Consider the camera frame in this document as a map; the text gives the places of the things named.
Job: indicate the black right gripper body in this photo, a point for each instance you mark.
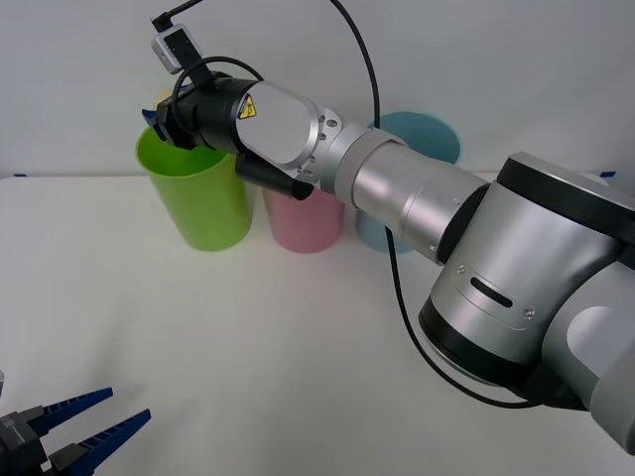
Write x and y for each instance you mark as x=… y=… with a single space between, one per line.
x=181 y=121

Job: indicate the yellow plastic bag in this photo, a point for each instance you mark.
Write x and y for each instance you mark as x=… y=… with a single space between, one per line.
x=164 y=95

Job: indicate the silver and black left arm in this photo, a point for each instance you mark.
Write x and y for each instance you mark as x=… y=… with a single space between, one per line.
x=2 y=384

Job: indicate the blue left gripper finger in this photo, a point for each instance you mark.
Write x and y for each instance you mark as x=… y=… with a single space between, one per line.
x=64 y=409
x=94 y=446

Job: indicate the pale blue plastic bin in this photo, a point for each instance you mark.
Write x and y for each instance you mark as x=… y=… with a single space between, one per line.
x=426 y=139

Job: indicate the pink plastic bin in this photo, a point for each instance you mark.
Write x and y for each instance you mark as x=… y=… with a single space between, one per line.
x=302 y=223

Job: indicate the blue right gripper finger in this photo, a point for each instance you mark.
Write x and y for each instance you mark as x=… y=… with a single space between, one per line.
x=154 y=121
x=185 y=89

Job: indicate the silver and black right arm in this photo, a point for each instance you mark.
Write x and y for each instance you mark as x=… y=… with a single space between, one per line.
x=397 y=188

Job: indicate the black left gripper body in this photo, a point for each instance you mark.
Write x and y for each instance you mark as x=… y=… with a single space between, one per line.
x=17 y=446

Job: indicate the green plastic bin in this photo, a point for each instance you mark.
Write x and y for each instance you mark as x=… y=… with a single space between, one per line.
x=208 y=208

